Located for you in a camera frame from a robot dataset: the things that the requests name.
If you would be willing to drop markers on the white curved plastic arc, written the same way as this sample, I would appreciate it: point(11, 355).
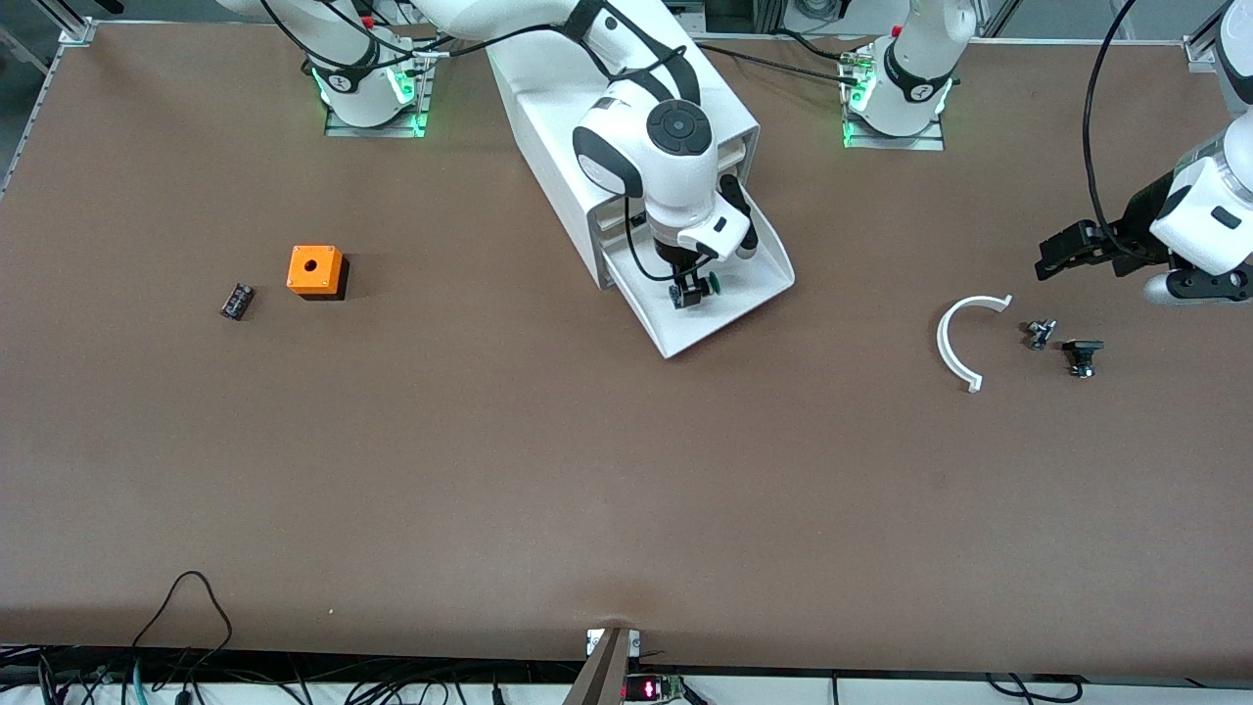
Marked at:
point(941, 341)

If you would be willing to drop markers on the small device with red display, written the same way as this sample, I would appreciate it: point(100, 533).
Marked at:
point(651, 688)

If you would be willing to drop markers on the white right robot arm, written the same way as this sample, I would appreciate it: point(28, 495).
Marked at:
point(685, 186)

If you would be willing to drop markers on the small black plastic part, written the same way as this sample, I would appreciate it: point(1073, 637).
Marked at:
point(1083, 350)

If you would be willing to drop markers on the small black terminal block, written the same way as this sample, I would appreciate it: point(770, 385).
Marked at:
point(237, 302)

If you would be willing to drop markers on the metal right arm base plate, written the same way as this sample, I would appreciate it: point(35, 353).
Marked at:
point(372, 131)

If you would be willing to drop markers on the white lowest cabinet drawer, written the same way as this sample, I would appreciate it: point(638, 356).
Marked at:
point(705, 328)

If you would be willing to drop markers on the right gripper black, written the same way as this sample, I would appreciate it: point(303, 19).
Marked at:
point(676, 259)

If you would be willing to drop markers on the green push button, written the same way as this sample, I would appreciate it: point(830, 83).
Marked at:
point(716, 285)

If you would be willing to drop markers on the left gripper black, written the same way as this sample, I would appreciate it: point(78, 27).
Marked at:
point(1138, 224)

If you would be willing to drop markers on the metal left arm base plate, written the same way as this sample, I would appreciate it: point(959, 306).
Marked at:
point(891, 143)

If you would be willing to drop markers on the orange button box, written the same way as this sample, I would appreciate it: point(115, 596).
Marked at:
point(328, 276)

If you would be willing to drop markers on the small metal switch part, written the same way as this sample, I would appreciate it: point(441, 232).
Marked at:
point(1040, 334)

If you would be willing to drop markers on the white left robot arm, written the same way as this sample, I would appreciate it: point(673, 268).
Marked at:
point(1204, 215)

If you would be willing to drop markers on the aluminium table corner bracket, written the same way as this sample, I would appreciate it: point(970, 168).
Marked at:
point(1202, 54)
point(76, 29)

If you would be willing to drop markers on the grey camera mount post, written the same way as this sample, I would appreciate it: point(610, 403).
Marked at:
point(605, 676)

